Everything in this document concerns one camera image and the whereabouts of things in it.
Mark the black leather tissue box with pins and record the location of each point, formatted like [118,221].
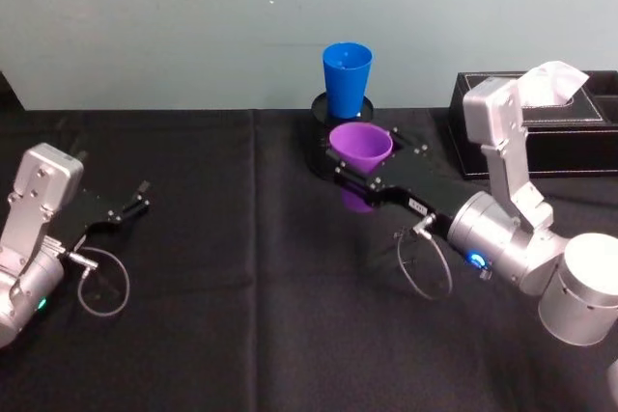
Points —
[565,142]

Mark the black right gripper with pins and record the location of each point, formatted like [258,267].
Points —
[420,185]

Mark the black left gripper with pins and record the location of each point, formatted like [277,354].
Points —
[94,209]

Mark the black round coaster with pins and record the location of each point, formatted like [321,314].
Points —
[319,108]

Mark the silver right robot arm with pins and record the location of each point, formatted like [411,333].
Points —
[502,238]

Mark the blue plastic cup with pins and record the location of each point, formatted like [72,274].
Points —
[346,79]

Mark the white paper tissue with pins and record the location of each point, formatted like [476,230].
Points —
[550,84]

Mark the black table cloth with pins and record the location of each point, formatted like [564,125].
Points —
[232,296]

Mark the purple plastic cup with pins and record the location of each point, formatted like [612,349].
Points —
[359,154]

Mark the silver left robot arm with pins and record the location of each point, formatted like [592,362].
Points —
[38,190]

